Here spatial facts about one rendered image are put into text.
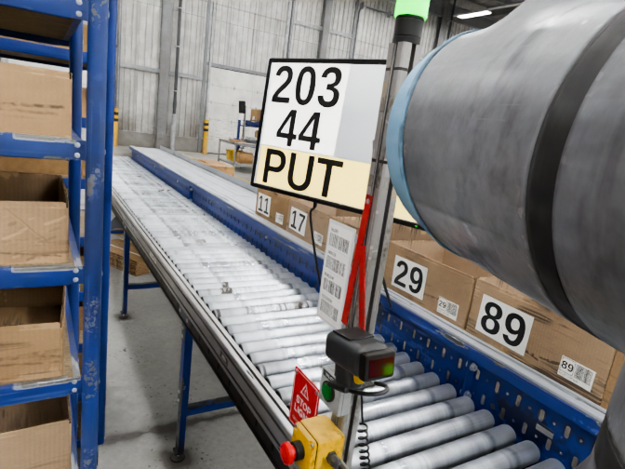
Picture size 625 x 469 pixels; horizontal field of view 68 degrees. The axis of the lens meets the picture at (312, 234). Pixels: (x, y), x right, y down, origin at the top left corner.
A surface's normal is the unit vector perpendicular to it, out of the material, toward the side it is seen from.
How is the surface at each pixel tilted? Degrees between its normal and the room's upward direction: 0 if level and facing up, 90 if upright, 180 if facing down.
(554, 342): 91
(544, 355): 91
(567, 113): 78
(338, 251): 90
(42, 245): 91
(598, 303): 127
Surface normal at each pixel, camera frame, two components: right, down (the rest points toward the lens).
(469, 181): -0.97, 0.14
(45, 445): 0.52, 0.26
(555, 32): -0.69, -0.64
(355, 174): -0.62, 0.03
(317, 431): 0.13, -0.97
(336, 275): -0.86, 0.00
